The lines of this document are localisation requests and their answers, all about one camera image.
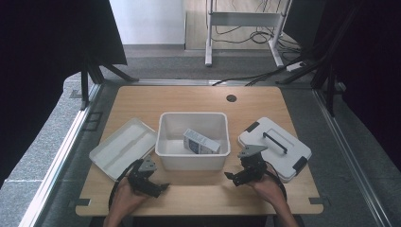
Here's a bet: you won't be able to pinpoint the black curtain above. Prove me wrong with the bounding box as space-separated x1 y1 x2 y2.
0 0 128 188
282 0 401 173

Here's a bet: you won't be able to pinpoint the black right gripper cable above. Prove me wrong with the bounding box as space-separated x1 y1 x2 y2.
264 161 288 201

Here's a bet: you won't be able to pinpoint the white plastic bin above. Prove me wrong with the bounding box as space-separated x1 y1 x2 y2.
154 112 232 172

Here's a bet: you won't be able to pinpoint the white lid with black handle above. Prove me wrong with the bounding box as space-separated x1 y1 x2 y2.
237 116 313 183

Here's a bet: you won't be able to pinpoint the white power strip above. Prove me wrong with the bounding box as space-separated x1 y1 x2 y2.
285 61 306 73

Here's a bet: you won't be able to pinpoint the white metal stand frame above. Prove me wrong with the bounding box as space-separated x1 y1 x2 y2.
204 0 293 68

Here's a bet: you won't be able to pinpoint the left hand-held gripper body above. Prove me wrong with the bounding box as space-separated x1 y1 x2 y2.
127 155 163 199

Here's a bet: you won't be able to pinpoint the person's right hand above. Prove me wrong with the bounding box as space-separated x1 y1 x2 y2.
247 173 288 209

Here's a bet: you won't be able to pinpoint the white and blue carton box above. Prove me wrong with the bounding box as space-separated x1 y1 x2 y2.
183 128 221 155

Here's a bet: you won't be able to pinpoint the black floor cables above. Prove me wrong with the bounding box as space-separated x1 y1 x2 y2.
211 0 316 87

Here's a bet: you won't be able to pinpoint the metal floor rail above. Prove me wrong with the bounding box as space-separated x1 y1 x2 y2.
311 88 393 227
18 82 103 227

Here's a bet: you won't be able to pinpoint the person's left hand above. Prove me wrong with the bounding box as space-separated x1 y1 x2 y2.
109 177 150 219

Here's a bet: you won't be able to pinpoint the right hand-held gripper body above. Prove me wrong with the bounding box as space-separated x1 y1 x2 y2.
236 144 270 186

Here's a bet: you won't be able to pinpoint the white bin lid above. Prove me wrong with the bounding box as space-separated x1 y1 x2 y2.
88 117 159 182

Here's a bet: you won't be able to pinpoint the black tripod stand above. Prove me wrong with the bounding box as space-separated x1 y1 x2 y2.
79 51 140 112
275 6 346 118

